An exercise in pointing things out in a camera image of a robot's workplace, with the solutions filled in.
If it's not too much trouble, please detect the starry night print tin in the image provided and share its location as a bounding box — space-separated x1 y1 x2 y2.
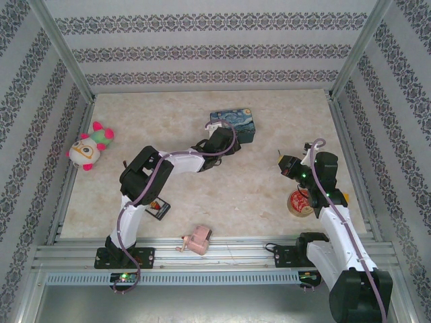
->
209 106 256 145

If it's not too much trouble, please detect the round red and tan tin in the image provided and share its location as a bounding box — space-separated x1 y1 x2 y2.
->
286 188 319 219

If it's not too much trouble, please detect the black box with orange print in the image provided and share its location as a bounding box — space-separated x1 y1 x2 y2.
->
147 198 172 221

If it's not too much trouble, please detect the pink pencil sharpener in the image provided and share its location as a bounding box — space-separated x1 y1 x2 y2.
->
175 224 213 257

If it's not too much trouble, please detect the white plush toy with glasses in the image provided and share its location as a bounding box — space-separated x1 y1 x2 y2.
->
66 120 116 173

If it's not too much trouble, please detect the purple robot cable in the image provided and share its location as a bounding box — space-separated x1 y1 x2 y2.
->
112 119 237 295
309 137 388 323

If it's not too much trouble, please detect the aluminium side rail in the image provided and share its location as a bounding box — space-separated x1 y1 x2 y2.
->
326 90 384 243
46 94 98 246

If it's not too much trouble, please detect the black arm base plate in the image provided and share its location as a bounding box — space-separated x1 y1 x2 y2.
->
273 244 307 270
95 247 156 271

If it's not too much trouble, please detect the aluminium corner post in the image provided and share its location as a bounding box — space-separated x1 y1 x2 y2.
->
331 0 394 99
28 0 95 102

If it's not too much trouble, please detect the grey slotted cable duct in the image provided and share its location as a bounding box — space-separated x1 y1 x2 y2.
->
44 271 302 287

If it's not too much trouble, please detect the wide aluminium mounting rail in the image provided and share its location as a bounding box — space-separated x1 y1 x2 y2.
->
32 236 401 271

